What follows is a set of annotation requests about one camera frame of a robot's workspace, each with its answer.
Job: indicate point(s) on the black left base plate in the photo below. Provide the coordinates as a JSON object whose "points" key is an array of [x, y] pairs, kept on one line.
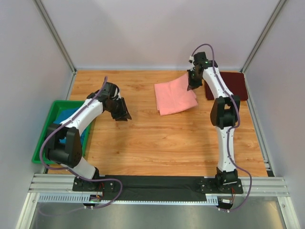
{"points": [[89, 186]]}

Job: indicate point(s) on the green plastic bin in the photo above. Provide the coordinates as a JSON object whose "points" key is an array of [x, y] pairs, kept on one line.
{"points": [[59, 111]]}

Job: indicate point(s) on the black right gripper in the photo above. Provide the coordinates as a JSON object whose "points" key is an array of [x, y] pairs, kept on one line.
{"points": [[193, 78]]}

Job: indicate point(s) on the left aluminium frame post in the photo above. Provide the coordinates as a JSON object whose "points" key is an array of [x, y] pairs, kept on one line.
{"points": [[47, 20]]}

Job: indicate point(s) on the aluminium frame post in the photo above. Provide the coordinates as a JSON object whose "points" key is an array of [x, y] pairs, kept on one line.
{"points": [[267, 28], [47, 20]]}

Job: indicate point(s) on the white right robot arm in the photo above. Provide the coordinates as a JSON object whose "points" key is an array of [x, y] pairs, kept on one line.
{"points": [[224, 115]]}

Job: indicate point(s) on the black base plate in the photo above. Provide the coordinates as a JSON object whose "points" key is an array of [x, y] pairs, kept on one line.
{"points": [[210, 186], [89, 186]]}

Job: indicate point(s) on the pink t-shirt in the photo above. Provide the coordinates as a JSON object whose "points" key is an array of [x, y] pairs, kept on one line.
{"points": [[173, 97]]}

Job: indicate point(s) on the folded maroon t-shirt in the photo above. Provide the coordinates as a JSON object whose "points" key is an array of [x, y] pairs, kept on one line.
{"points": [[236, 84]]}

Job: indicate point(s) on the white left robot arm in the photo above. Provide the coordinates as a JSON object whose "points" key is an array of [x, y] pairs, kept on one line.
{"points": [[63, 140]]}

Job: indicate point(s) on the right aluminium frame post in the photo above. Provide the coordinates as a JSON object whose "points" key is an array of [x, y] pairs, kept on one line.
{"points": [[267, 28]]}

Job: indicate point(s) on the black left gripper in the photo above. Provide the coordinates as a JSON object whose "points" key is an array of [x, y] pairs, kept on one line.
{"points": [[120, 109]]}

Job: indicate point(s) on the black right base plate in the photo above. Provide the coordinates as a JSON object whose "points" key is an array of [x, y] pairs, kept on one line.
{"points": [[210, 186]]}

